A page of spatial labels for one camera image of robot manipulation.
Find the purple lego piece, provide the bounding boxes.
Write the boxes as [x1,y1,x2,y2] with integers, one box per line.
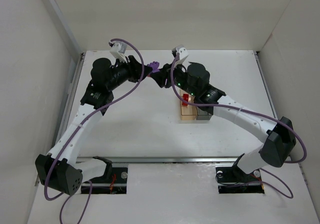
[147,61,160,73]

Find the red lego brick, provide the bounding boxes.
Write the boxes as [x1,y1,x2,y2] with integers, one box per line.
[181,93,193,106]

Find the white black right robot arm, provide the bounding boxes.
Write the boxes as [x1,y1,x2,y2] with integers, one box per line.
[149,62,296,177]

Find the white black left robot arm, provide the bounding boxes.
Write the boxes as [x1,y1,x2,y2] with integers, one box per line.
[35,56,153,195]

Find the clear orange container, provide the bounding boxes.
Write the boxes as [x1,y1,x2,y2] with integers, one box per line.
[180,90,197,121]

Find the clear grey container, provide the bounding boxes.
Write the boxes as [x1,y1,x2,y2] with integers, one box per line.
[196,107,212,121]

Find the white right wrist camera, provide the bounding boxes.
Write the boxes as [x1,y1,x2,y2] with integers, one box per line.
[171,45,189,66]

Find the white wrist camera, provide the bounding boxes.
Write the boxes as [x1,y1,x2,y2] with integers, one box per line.
[109,41,130,63]
[171,45,189,66]

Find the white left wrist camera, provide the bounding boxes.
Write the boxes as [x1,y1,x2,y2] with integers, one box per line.
[109,41,130,63]

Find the aluminium frame rail left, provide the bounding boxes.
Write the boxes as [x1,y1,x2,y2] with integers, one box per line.
[42,0,83,146]

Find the aluminium frame rail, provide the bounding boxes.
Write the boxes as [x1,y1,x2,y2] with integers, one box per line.
[42,0,83,146]
[254,51,291,157]

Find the aluminium frame rail right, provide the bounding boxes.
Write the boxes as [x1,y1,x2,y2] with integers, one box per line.
[254,51,291,157]

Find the aluminium front rail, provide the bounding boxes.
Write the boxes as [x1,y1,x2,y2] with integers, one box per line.
[49,155,292,163]

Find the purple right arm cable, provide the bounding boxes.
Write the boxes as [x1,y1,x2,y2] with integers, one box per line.
[171,53,308,199]

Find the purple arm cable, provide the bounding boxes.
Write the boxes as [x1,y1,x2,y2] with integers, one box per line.
[171,53,308,199]
[44,38,146,224]

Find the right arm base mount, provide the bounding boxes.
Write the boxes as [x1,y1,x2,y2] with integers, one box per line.
[215,166,265,194]

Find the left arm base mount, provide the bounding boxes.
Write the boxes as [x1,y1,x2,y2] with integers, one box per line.
[91,167,128,194]

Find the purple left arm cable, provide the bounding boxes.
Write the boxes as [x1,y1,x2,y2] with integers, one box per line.
[44,38,146,224]

